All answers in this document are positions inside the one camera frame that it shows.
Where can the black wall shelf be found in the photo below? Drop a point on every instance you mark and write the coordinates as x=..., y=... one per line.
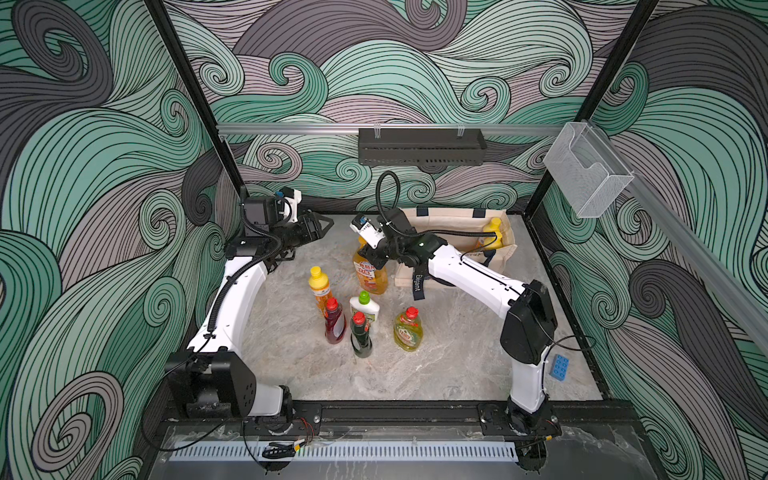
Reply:
x=428, y=147

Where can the red liquid bottle red cap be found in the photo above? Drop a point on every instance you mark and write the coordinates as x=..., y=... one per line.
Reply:
x=335, y=321

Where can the blue toy brick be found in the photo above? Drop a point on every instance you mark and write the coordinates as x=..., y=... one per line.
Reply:
x=559, y=367

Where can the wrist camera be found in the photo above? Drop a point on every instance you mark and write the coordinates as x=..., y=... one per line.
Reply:
x=278, y=210
x=369, y=229

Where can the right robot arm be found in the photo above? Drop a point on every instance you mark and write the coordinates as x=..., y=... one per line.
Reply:
x=530, y=323

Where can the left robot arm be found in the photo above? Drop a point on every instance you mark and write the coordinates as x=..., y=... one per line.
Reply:
x=209, y=379

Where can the beige canvas shopping bag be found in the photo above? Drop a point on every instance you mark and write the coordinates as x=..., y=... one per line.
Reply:
x=467, y=220

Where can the yellow-green bottle red cap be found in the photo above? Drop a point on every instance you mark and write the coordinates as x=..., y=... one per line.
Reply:
x=407, y=329

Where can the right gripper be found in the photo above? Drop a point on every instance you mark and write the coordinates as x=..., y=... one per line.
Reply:
x=371, y=254

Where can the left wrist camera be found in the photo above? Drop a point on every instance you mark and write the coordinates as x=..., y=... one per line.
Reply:
x=278, y=210

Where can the yellow cap orange bottle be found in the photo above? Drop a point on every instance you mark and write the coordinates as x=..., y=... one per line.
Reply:
x=493, y=235
x=320, y=285

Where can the white bottle green cap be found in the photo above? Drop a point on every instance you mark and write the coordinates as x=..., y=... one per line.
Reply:
x=364, y=304

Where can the dark green bottle red cap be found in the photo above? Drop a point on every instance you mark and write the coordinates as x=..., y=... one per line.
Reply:
x=360, y=337

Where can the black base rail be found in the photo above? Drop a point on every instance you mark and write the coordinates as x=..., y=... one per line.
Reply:
x=331, y=418

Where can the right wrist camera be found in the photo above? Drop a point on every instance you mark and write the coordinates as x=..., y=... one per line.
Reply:
x=369, y=229

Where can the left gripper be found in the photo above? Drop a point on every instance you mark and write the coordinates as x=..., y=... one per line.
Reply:
x=313, y=234

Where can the large orange dish soap bottle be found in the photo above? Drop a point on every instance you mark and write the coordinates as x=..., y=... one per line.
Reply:
x=373, y=280

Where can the white slotted cable duct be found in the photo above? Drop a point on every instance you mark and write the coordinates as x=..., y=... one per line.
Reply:
x=356, y=450

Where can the clear plastic wall bin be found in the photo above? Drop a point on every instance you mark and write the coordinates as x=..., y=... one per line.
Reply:
x=587, y=169

